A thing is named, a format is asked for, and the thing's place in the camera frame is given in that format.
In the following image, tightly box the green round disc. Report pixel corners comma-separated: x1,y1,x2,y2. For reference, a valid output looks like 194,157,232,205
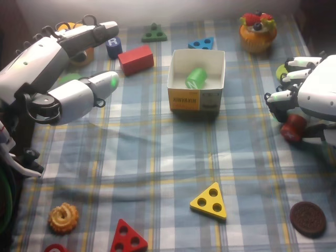
275,64,290,81

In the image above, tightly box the chocolate sandwich cookie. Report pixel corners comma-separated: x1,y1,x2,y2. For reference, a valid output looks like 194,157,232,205
289,201,328,236

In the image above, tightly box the green cable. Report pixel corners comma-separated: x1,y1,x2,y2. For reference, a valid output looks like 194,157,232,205
0,157,17,237

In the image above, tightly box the swirl butter cookie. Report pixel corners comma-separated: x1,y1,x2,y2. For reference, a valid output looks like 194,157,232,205
48,202,80,235

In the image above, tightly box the blue triangle block with holes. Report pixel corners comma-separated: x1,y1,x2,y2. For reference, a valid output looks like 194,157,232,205
187,36,215,51

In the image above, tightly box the strawberry toy cupcake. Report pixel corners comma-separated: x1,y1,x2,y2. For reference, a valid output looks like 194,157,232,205
238,9,278,54

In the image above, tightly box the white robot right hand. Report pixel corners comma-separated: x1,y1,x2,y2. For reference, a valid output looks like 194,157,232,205
264,51,336,147

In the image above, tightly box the blue plaid tablecloth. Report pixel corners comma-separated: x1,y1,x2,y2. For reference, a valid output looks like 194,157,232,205
10,18,336,252

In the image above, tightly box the red triangle block with holes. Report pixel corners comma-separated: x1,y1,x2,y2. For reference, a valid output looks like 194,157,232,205
110,218,149,252

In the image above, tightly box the white paper box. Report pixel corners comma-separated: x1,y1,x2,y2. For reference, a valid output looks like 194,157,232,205
167,48,226,115

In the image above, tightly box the green triangle block with holes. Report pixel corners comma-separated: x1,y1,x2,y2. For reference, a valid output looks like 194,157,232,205
141,23,168,43

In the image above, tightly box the yellow toy cupcake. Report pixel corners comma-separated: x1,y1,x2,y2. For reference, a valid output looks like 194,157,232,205
56,22,95,67

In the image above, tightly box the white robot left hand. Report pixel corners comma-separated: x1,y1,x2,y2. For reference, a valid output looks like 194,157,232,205
0,14,120,126

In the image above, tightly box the green cylinder block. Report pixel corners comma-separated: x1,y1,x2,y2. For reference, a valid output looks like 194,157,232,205
184,67,208,90

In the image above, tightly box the red rectangular block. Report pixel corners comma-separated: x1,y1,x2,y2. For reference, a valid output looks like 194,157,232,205
118,44,155,77

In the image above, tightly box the blue cylinder block letter R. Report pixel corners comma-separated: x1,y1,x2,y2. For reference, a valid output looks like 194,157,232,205
105,36,123,60

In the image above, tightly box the red cylinder block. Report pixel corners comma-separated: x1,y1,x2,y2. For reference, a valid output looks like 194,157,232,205
44,243,70,252
280,114,308,144

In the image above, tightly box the yellow triangle block with holes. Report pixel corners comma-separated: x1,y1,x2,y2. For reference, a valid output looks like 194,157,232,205
189,182,227,221

